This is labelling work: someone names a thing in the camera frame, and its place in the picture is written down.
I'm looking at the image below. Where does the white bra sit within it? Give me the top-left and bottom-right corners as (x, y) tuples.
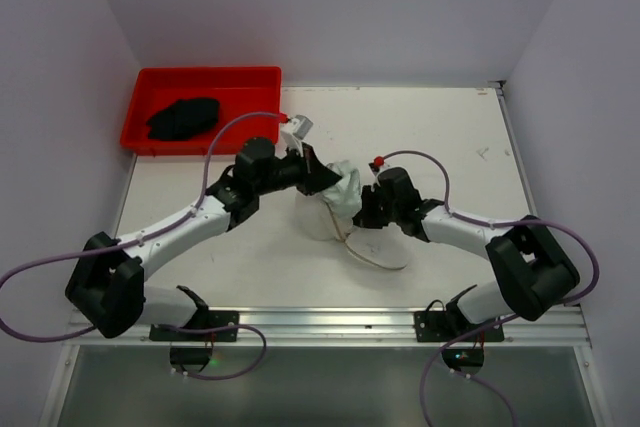
(320, 160), (362, 219)

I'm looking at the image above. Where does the white round laundry bag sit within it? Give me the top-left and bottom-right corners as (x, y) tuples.
(294, 188), (410, 271)

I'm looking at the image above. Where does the black bra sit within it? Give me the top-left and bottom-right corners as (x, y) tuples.
(146, 97), (220, 142)

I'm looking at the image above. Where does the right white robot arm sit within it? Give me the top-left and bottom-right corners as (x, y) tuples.
(354, 167), (580, 335)

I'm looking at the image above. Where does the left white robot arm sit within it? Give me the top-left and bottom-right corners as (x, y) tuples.
(65, 138), (341, 339)

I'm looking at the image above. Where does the red plastic tray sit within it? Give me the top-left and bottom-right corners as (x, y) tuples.
(120, 66), (281, 157)

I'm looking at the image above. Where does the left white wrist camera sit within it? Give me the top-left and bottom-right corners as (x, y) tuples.
(280, 115), (314, 151)

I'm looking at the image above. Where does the aluminium rail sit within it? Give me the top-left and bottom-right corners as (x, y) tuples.
(67, 304), (591, 348)

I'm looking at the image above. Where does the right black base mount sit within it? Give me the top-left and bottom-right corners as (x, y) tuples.
(413, 285), (505, 376)

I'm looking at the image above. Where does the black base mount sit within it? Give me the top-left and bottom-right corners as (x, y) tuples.
(149, 286), (240, 377)
(413, 285), (505, 376)

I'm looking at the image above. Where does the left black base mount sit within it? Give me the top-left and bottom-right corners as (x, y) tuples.
(149, 286), (240, 377)

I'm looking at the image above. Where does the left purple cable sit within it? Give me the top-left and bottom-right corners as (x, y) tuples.
(0, 111), (267, 380)

